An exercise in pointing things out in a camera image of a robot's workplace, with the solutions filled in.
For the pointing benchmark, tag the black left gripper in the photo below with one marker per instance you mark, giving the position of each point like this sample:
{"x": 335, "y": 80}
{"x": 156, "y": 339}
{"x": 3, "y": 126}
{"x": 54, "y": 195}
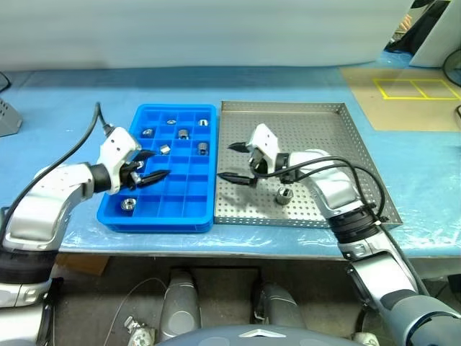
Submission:
{"x": 129, "y": 176}

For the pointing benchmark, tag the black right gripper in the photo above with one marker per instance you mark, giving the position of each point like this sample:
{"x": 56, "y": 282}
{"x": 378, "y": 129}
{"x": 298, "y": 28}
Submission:
{"x": 257, "y": 164}

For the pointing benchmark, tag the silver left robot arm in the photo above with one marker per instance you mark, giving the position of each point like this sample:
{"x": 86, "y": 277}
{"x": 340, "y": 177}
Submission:
{"x": 47, "y": 194}

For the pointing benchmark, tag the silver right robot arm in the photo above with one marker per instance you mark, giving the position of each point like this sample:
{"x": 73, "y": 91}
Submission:
{"x": 335, "y": 184}

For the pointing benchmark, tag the blue plastic compartment tray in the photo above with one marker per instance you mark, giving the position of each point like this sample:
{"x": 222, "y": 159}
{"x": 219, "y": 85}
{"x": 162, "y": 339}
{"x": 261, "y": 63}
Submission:
{"x": 173, "y": 187}

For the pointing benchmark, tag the perforated steel tray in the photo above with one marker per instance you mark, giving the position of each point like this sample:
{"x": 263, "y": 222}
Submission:
{"x": 306, "y": 122}

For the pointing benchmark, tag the blue plastic table cover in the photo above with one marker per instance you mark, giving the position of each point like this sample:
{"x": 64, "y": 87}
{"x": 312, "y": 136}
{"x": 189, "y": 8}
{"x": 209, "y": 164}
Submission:
{"x": 54, "y": 108}

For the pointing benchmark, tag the brown cardboard piece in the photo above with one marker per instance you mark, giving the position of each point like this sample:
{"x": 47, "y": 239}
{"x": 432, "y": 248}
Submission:
{"x": 83, "y": 265}

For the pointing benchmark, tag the white foam backdrop sheet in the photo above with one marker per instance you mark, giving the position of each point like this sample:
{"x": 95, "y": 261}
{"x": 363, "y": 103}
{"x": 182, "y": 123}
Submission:
{"x": 180, "y": 32}

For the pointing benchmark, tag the grey rounded leg shell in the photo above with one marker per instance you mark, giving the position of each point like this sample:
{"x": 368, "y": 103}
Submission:
{"x": 180, "y": 306}
{"x": 281, "y": 306}

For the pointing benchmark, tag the grey metal stand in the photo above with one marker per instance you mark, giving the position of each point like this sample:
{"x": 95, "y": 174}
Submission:
{"x": 7, "y": 119}

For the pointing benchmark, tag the brown cardboard mat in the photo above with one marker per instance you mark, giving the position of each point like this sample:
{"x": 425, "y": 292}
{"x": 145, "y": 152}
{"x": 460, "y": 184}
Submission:
{"x": 396, "y": 111}

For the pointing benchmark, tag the white floor foot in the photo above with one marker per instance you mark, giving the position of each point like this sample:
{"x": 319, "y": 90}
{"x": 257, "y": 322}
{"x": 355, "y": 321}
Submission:
{"x": 142, "y": 337}

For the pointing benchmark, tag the dark grey rounded torso cover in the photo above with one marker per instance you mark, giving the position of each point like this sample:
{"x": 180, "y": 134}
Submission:
{"x": 252, "y": 339}

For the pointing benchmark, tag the white upright board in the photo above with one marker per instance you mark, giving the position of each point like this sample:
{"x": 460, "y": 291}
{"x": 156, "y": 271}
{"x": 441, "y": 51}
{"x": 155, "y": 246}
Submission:
{"x": 436, "y": 36}

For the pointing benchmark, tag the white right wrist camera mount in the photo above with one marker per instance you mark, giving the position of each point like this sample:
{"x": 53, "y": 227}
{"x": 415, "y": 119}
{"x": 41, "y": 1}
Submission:
{"x": 264, "y": 138}

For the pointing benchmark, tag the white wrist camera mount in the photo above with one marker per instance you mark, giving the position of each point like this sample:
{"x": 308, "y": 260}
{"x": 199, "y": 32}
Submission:
{"x": 264, "y": 138}
{"x": 115, "y": 147}

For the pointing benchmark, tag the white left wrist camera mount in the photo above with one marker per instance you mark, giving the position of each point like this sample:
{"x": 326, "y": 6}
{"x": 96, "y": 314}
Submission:
{"x": 115, "y": 147}

